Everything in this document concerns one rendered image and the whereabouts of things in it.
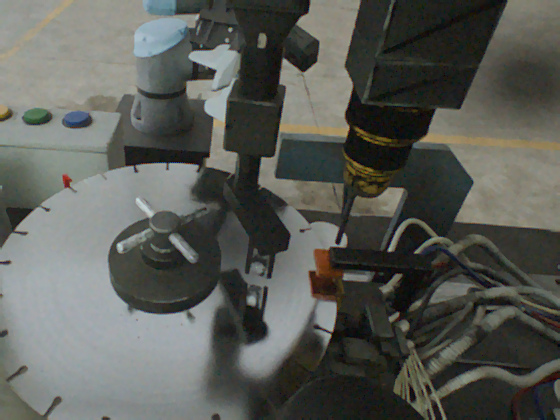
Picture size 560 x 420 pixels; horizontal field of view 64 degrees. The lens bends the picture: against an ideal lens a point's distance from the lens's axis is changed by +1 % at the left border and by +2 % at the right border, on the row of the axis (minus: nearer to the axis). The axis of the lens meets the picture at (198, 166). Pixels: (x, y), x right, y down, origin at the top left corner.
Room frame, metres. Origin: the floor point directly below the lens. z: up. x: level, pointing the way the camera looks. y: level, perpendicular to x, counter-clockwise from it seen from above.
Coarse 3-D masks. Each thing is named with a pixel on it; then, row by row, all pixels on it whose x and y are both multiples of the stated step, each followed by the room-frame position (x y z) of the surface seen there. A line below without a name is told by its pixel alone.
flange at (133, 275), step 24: (120, 240) 0.30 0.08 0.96; (192, 240) 0.31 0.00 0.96; (216, 240) 0.31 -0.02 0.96; (120, 264) 0.27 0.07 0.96; (144, 264) 0.27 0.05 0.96; (168, 264) 0.27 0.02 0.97; (192, 264) 0.27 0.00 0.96; (216, 264) 0.28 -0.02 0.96; (120, 288) 0.25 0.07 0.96; (144, 288) 0.25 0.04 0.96; (168, 288) 0.25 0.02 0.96; (192, 288) 0.25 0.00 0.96
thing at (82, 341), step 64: (64, 192) 0.39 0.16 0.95; (128, 192) 0.39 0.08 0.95; (192, 192) 0.39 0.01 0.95; (0, 256) 0.29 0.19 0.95; (64, 256) 0.29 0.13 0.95; (0, 320) 0.22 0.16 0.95; (64, 320) 0.22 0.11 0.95; (128, 320) 0.22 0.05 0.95; (192, 320) 0.22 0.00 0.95; (256, 320) 0.23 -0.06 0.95; (320, 320) 0.23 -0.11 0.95; (64, 384) 0.16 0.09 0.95; (128, 384) 0.17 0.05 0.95; (192, 384) 0.17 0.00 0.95; (256, 384) 0.17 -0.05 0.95
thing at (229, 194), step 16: (240, 160) 0.30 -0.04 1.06; (256, 160) 0.30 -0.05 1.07; (240, 176) 0.30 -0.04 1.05; (256, 176) 0.30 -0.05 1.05; (224, 192) 0.32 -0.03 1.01; (240, 192) 0.30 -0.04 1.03; (256, 192) 0.31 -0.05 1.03; (240, 208) 0.29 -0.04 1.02; (256, 208) 0.28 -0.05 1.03; (272, 208) 0.28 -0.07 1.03; (256, 224) 0.26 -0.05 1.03; (272, 224) 0.26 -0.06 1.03; (256, 240) 0.25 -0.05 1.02; (272, 240) 0.25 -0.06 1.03; (288, 240) 0.25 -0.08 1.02; (272, 256) 0.26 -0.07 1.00; (272, 272) 0.26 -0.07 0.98
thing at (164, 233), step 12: (144, 204) 0.31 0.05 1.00; (204, 204) 0.32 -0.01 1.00; (156, 216) 0.29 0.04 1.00; (168, 216) 0.29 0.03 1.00; (180, 216) 0.30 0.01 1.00; (192, 216) 0.30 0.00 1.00; (156, 228) 0.28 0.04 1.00; (168, 228) 0.28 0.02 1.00; (180, 228) 0.29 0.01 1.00; (132, 240) 0.27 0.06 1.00; (144, 240) 0.27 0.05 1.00; (156, 240) 0.28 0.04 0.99; (168, 240) 0.28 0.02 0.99; (180, 240) 0.27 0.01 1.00; (120, 252) 0.26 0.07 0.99; (192, 252) 0.25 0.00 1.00
